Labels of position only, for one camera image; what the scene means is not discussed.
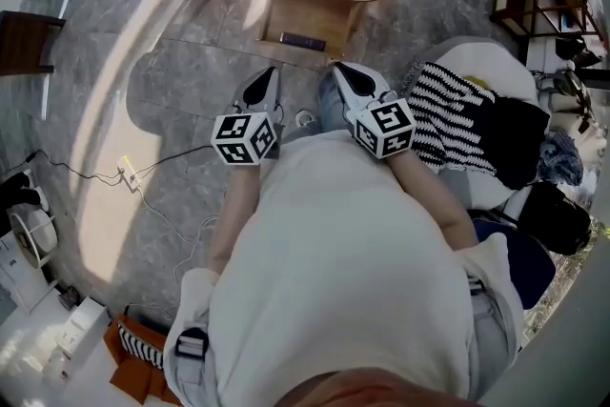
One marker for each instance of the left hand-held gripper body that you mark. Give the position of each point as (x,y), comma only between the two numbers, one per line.
(243,138)

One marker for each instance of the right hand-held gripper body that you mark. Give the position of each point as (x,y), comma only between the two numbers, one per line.
(386,128)

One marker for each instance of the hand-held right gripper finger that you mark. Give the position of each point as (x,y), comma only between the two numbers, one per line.
(348,93)
(372,83)

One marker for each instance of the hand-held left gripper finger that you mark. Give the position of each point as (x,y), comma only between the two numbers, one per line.
(248,93)
(271,93)

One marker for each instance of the wooden drawer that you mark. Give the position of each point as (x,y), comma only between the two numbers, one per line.
(305,14)

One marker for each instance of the person's left forearm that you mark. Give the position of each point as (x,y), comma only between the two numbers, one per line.
(233,214)

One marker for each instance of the person's right forearm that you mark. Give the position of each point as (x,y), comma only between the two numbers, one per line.
(429,195)

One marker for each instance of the person's blue jeans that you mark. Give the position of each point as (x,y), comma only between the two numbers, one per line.
(329,109)

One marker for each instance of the person's left shoe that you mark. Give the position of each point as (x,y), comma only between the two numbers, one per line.
(305,118)

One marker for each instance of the black white zigzag blanket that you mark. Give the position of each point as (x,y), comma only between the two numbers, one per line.
(443,119)

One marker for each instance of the dark green book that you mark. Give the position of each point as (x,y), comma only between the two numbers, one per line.
(302,41)

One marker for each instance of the small yellow item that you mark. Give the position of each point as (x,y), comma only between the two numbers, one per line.
(476,81)

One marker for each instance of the white power strip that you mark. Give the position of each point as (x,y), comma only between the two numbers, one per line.
(131,180)

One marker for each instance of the person's white shirt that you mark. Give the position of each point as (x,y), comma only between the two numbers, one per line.
(333,252)

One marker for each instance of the blue checked cloth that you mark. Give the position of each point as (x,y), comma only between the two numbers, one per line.
(562,157)

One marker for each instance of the black bag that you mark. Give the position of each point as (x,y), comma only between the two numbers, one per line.
(553,219)

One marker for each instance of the dark blue chair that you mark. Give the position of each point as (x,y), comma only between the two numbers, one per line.
(529,267)

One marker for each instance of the white round side table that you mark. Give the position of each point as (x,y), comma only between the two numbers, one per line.
(43,229)

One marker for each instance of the dark brown wooden cabinet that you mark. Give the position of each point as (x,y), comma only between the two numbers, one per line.
(24,43)

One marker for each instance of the small striped cloth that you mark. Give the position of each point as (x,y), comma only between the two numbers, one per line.
(138,348)

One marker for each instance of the person's head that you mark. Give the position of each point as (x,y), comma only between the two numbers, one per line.
(372,393)

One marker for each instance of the orange stool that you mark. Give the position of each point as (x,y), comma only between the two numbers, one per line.
(133,381)

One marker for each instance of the white low cabinet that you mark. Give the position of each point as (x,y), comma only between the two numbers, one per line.
(21,291)

